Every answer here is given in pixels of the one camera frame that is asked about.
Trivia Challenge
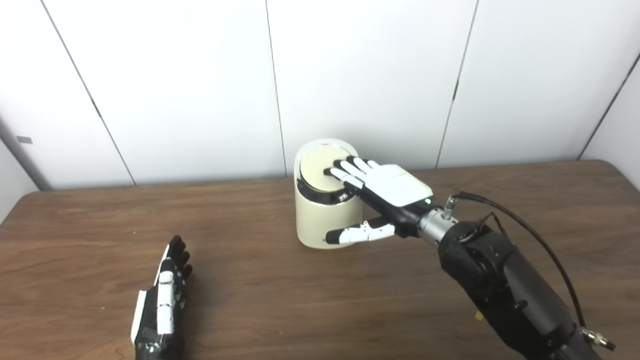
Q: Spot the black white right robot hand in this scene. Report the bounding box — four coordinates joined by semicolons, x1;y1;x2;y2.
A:
323;155;443;245

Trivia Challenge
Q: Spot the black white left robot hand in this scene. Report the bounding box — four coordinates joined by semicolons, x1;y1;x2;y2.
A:
130;235;193;360

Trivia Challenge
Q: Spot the cream-colored desktop trash bin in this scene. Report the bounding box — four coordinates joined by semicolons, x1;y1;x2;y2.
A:
294;138;364;249

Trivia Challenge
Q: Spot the cream round bin lid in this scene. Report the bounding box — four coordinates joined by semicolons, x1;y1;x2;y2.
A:
299;144;353;193

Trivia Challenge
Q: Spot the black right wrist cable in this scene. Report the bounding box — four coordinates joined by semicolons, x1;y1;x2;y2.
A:
444;191;616;351

